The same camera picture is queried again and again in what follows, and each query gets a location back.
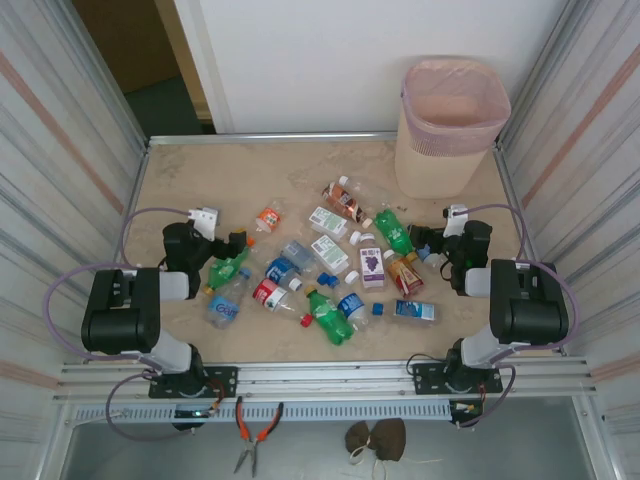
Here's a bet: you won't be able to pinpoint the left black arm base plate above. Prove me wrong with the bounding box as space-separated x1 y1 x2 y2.
148 366 239 400

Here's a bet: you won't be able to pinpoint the brown coffee label bottle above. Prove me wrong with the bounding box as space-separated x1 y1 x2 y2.
321 182 374 227

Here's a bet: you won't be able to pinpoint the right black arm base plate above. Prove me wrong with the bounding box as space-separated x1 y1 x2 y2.
411 360 504 397

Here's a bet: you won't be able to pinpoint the small black controller board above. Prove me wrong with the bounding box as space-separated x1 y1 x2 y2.
448 398 485 430
172 405 221 432

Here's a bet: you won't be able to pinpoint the light blue label bottle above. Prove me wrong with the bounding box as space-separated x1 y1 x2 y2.
371 298 444 329

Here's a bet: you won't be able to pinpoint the pink plastic bin liner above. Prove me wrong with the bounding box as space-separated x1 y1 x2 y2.
401 58 512 157

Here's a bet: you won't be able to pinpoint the pale blue tinted bottle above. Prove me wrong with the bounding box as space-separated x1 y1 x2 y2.
279 238 331 286

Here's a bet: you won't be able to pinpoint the aluminium table edge rail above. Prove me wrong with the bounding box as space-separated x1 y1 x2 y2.
147 131 401 148

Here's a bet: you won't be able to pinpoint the green soda bottle yellow cap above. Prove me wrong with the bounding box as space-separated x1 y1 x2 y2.
303 284 356 347
201 243 251 296

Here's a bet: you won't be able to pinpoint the purple grape label bottle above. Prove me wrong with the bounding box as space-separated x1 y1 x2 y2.
357 232 389 292

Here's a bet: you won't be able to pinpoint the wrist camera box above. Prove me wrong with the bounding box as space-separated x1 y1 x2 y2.
188 204 222 237
443 203 470 237

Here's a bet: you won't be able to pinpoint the clear bottle green white label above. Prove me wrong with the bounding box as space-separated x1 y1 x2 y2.
309 234 361 285
307 205 364 246

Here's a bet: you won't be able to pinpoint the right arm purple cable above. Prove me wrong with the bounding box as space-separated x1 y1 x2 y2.
457 202 582 430

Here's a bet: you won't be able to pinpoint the brown wooden door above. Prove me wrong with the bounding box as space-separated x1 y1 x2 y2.
72 0 182 96

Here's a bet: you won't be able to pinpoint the red label bottle red cap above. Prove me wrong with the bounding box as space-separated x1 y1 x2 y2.
252 278 313 329

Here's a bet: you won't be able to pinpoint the white slotted cable duct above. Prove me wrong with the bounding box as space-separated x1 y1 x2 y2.
72 399 452 424

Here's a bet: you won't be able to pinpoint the brown cloth pouch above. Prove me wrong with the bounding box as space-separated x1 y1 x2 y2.
372 417 407 462
344 421 377 459

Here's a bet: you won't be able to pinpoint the clear unlabelled bottle white cap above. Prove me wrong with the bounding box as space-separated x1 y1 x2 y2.
338 174 399 209

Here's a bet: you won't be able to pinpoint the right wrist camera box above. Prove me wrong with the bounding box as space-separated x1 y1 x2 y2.
443 203 470 237

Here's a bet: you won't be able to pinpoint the thin black cable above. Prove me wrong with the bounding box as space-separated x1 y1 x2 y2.
438 252 464 296

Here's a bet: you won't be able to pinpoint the clear bottle large blue lettering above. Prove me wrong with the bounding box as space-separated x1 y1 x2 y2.
204 267 254 330

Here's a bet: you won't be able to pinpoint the red gold label bottle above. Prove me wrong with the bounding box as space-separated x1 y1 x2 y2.
383 251 426 300

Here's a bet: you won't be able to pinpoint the blue label bottle white cap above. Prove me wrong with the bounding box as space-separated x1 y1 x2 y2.
263 255 304 293

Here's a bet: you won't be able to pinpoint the orange handled pliers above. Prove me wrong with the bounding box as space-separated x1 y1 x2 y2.
233 396 285 477

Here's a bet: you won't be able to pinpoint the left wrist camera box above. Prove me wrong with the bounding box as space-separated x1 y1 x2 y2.
188 204 222 237

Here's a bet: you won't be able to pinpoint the tan door frame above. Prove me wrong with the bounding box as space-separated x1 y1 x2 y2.
153 0 217 134

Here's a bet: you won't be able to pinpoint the beige ribbed waste bin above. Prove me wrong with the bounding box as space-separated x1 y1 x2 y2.
393 59 512 200

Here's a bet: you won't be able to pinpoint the white string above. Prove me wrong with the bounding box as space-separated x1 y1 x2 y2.
348 443 444 474

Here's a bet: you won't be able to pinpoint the aluminium mounting rail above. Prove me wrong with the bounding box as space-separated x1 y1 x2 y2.
52 355 599 404

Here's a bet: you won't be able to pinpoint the crushed orange label bottle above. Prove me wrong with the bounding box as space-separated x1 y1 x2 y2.
247 198 289 247

